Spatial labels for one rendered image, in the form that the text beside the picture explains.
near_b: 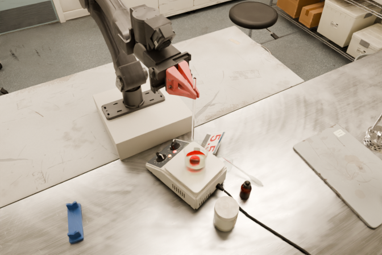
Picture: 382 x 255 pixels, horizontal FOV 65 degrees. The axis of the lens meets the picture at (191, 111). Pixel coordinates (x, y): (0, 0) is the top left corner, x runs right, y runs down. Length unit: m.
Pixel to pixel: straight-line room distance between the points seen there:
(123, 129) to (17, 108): 0.46
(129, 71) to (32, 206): 0.45
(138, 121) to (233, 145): 0.31
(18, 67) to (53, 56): 0.31
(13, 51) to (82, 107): 2.29
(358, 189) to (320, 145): 0.16
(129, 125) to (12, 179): 0.36
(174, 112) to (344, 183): 0.54
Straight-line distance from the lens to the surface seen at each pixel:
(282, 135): 1.02
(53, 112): 1.15
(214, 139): 0.94
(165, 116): 0.93
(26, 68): 3.08
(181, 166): 0.80
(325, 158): 0.99
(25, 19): 3.63
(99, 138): 1.01
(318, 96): 1.20
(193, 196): 0.78
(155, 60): 0.63
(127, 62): 0.89
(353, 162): 1.02
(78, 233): 0.82
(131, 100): 0.94
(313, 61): 3.01
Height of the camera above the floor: 1.65
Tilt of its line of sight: 46 degrees down
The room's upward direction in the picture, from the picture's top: straight up
